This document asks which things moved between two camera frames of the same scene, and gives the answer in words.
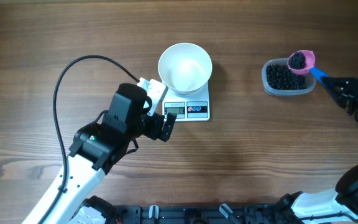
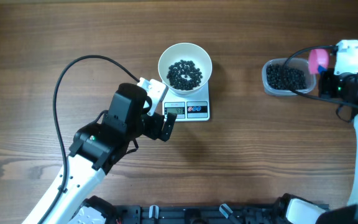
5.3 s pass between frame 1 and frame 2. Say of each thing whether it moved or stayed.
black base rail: stayed
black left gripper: stayed
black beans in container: stayed
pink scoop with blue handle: moved
